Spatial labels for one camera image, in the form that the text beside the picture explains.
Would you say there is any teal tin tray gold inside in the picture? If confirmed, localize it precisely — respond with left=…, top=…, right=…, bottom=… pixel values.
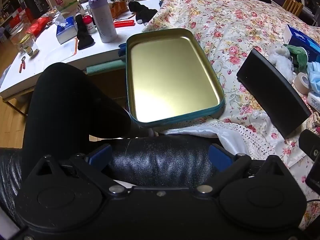
left=125, top=28, right=225, bottom=130

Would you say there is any black leather sofa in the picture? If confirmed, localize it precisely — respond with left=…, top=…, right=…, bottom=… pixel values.
left=0, top=136, right=253, bottom=220

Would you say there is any glass jar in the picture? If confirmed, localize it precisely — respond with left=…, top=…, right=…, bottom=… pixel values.
left=19, top=33, right=40, bottom=57

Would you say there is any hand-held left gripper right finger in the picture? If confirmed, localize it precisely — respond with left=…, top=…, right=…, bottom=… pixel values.
left=196, top=144, right=291, bottom=196

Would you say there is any red plastic bag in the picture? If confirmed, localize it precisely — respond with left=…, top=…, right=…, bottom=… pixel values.
left=29, top=17, right=55, bottom=35

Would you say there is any brown leather holder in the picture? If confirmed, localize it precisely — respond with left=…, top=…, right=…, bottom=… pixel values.
left=111, top=0, right=129, bottom=19

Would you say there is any white plush lamb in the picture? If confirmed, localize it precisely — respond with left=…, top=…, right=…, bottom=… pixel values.
left=268, top=43, right=294, bottom=83

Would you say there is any wooden chair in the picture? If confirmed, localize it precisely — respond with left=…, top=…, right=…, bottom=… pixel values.
left=282, top=0, right=304, bottom=14

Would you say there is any person's leg in black trousers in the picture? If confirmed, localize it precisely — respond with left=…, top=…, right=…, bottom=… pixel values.
left=21, top=62, right=132, bottom=180

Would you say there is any blue tissue box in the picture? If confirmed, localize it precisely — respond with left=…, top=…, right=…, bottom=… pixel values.
left=54, top=12, right=78, bottom=45

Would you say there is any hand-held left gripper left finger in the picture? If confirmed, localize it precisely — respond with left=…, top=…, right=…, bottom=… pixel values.
left=32, top=144, right=128, bottom=196

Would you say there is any blue tissue pack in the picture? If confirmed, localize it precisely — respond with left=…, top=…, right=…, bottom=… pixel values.
left=283, top=24, right=320, bottom=63

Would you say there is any black cloth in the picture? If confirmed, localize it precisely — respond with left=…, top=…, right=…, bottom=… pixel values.
left=75, top=14, right=96, bottom=51

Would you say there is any green plush turtle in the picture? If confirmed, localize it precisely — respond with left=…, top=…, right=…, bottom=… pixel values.
left=284, top=44, right=309, bottom=72

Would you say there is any small red-capped bottle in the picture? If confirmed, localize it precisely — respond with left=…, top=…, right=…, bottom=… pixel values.
left=83, top=15, right=97, bottom=34

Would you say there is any green foam strip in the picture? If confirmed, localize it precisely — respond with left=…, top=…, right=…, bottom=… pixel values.
left=85, top=59, right=127, bottom=76

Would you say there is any beige tape roll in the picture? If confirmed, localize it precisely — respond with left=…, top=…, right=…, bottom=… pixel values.
left=293, top=72, right=312, bottom=95

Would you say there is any lilac thermos bottle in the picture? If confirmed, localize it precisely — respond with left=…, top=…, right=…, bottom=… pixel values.
left=88, top=0, right=118, bottom=43

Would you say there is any white tissue packet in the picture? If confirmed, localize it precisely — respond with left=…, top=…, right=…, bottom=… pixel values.
left=307, top=92, right=320, bottom=111

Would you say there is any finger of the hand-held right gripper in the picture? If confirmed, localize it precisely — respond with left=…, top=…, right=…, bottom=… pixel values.
left=299, top=129, right=320, bottom=161
left=305, top=164, right=320, bottom=189

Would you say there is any blue face mask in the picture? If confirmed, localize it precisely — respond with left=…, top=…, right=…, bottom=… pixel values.
left=306, top=62, right=320, bottom=93

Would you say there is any white crochet cloth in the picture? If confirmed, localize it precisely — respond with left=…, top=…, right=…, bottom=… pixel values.
left=160, top=121, right=278, bottom=161

